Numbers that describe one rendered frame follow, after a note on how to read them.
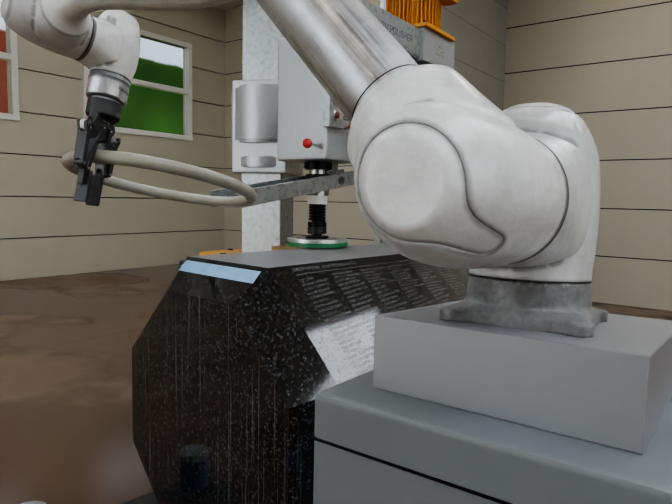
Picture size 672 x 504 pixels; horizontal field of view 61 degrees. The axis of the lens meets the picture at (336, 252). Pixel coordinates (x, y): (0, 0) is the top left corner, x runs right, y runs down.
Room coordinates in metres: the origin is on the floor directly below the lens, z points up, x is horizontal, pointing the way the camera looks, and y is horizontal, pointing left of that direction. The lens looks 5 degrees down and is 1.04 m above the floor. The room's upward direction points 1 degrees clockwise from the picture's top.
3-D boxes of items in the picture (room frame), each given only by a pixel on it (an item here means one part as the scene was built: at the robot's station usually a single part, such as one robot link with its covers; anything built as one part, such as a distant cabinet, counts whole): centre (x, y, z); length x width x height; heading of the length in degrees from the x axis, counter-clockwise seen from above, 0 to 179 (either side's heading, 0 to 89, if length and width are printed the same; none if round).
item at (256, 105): (2.67, 0.13, 1.41); 0.74 x 0.34 x 0.25; 79
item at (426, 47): (2.34, -0.14, 1.66); 0.96 x 0.25 x 0.17; 144
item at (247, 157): (2.71, 0.32, 1.36); 0.35 x 0.35 x 0.41
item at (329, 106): (1.93, 0.02, 1.42); 0.08 x 0.03 x 0.28; 144
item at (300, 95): (2.12, 0.02, 1.37); 0.36 x 0.22 x 0.45; 144
